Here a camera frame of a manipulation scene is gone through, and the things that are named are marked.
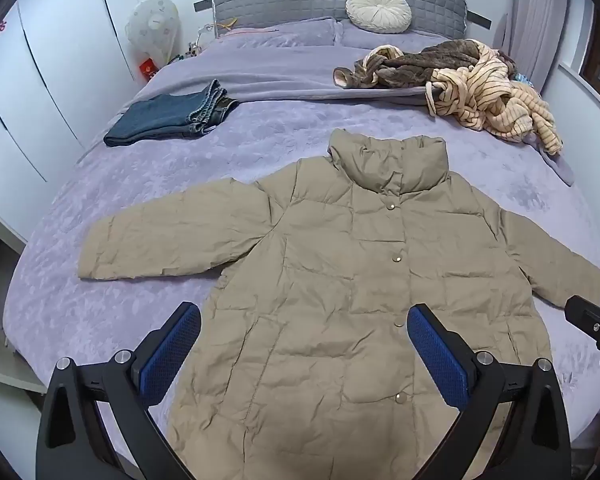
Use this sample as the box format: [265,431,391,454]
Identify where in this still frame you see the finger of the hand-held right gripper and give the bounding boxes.
[565,296,600,376]

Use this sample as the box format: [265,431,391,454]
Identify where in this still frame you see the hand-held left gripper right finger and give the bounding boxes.
[406,302,573,480]

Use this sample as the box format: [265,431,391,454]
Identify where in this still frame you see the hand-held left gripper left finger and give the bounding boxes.
[35,301,202,480]

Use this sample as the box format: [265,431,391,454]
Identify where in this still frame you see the tan puffer jacket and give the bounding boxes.
[77,128,600,480]

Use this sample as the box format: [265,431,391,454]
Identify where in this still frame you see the white low cabinet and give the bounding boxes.
[0,200,48,396]

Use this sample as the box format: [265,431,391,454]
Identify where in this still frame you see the folded blue jeans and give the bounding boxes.
[103,79,240,147]

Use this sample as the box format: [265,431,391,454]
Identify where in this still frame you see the cream striped fleece garment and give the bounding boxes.
[362,42,565,157]

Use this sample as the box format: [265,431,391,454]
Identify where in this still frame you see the brown fleece robe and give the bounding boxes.
[333,40,516,92]

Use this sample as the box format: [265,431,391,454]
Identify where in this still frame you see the grey curtain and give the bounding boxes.
[495,0,588,96]

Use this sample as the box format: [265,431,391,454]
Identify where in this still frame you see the white wardrobe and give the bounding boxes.
[0,0,153,241]

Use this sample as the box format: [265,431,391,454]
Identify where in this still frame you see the purple pillow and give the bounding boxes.
[215,17,345,50]
[340,22,461,52]

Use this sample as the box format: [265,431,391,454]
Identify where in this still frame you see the covered standing fan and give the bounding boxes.
[125,0,181,66]

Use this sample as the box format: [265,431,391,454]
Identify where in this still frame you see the round cream cushion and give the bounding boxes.
[345,0,412,34]

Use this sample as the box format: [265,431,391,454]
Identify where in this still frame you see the orange cable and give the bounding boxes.
[215,17,281,36]

